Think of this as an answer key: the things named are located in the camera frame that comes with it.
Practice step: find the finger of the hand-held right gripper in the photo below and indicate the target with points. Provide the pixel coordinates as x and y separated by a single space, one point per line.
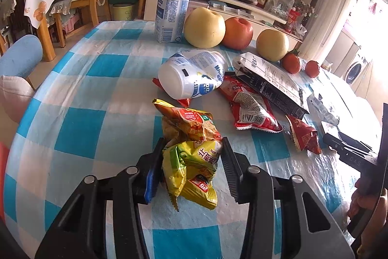
348 152
354 141

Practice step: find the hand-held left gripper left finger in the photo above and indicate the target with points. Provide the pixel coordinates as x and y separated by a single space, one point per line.
151 186

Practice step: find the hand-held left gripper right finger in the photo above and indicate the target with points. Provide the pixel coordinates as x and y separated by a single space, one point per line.
228 165

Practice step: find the yellow snack wrapper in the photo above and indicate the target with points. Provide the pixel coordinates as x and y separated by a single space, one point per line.
194 168

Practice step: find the small red wrapper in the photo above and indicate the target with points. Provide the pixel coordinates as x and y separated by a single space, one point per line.
304 134

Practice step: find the pink plastic stool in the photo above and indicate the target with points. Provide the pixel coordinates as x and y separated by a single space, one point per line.
3 174

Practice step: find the person's right hand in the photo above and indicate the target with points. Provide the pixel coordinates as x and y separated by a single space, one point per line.
360 201

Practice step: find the crumpled clear plastic bottle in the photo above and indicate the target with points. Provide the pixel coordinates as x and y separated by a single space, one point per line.
322 108

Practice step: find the red snack packet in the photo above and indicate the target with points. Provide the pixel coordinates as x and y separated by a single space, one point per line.
251 107

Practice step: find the white washing machine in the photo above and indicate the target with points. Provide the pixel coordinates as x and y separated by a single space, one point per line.
356 69

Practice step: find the crumpled red wrapper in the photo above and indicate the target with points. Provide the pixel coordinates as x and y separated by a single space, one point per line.
185 102

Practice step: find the blue checkered tablecloth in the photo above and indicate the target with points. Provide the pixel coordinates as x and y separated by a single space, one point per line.
91 125

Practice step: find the crushed white plastic bottle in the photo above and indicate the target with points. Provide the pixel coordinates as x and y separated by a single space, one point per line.
194 74

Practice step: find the black and white packet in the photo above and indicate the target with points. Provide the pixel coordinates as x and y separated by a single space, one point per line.
272 77

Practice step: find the small yellow pear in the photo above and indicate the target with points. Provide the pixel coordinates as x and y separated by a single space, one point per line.
272 45

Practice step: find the red apple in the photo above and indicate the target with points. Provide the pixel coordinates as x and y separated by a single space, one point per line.
238 34

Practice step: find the red drink bottle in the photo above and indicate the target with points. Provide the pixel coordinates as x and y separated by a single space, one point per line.
292 19

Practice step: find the large yellow pear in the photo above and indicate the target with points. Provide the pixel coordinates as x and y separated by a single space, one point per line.
204 28

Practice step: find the air conditioner with lace cover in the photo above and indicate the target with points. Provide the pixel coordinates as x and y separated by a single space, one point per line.
330 4

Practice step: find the clear gift bag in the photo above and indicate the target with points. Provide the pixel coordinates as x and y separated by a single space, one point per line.
279 4

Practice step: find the white bottle with blue label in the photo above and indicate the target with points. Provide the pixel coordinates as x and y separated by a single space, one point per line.
171 13

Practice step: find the beige cushion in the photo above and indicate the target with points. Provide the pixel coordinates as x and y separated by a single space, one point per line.
15 95

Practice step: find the green waste bin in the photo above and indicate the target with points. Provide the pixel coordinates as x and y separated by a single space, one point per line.
124 13

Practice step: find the cream television cabinet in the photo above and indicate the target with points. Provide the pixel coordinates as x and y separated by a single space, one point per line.
150 4

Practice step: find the blue cushion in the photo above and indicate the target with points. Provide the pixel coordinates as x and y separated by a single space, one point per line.
21 55

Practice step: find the dark wooden chair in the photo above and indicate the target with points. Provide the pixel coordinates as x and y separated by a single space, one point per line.
18 4

